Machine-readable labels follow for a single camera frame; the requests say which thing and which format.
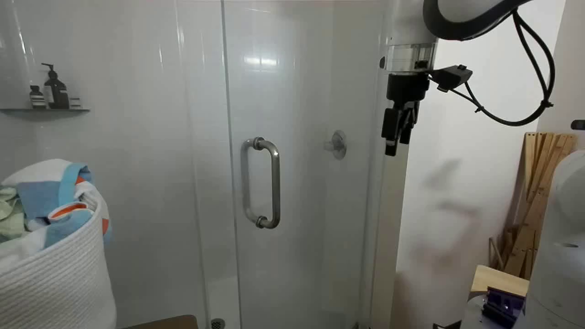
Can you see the light wood block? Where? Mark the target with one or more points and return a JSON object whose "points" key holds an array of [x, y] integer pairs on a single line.
{"points": [[496, 280]]}

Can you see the chrome shower valve knob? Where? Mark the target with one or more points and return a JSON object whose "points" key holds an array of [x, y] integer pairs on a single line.
{"points": [[337, 144]]}

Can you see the white woven laundry basket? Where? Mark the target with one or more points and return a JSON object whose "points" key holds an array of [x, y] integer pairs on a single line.
{"points": [[61, 280]]}

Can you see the fixed glass shower panel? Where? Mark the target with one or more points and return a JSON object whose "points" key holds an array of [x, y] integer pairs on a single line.
{"points": [[121, 183]]}

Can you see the dark pump bottle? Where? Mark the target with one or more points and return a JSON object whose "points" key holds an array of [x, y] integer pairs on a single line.
{"points": [[55, 89]]}

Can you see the blue clamp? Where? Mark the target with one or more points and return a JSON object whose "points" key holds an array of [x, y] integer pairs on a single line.
{"points": [[503, 303]]}

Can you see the brown wooden stool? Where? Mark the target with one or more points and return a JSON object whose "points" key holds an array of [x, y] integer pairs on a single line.
{"points": [[163, 322]]}

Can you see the small pale jar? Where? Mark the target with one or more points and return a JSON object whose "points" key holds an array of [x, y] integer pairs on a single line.
{"points": [[75, 102]]}

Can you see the leaning wooden planks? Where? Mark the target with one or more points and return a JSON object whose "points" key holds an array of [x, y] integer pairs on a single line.
{"points": [[540, 183]]}

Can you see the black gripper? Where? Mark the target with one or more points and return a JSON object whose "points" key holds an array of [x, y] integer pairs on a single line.
{"points": [[406, 86]]}

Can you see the small dark-lidded jar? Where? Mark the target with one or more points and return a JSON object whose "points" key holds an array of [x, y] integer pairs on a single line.
{"points": [[37, 99]]}

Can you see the blue white orange towel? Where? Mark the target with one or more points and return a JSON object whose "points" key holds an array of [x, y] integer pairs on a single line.
{"points": [[42, 194]]}

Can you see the glass shower door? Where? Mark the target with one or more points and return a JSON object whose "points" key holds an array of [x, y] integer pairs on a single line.
{"points": [[293, 183]]}

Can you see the dark wall shelf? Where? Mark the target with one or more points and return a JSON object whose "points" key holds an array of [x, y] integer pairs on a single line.
{"points": [[42, 111]]}

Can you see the pale green cloth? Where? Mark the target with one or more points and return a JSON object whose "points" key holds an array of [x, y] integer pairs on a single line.
{"points": [[11, 216]]}

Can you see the dark wall fixture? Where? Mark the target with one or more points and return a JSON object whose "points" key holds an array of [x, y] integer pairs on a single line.
{"points": [[578, 124]]}

